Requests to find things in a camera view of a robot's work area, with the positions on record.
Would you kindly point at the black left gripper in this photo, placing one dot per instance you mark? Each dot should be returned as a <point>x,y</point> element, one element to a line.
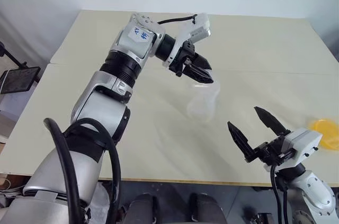
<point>186,54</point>

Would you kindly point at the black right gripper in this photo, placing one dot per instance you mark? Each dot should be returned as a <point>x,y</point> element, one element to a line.
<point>267,152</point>

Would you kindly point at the clear plastic cup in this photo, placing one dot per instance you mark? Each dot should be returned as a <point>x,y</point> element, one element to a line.
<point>202,105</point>

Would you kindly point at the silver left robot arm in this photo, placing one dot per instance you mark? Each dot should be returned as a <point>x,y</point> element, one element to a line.
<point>92,107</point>

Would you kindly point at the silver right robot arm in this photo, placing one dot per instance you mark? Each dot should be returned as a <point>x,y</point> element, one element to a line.
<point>315,189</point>

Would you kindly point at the yellow round object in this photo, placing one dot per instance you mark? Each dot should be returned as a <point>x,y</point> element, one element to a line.
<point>327,132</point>

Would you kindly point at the dark rounded shape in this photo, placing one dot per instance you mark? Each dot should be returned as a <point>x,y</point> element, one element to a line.
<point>143,208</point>
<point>206,208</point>

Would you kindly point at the black monitor on stand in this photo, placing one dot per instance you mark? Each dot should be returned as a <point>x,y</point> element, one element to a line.
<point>18,79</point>

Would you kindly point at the black stand rod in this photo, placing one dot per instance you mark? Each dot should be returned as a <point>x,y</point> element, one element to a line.
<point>12,55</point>

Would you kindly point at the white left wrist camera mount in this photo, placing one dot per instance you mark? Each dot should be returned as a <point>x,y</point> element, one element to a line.
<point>198,26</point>

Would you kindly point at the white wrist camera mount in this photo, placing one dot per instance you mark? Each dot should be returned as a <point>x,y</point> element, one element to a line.
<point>198,26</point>
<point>302,142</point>

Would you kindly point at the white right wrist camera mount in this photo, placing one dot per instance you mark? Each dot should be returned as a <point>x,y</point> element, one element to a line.
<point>302,142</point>

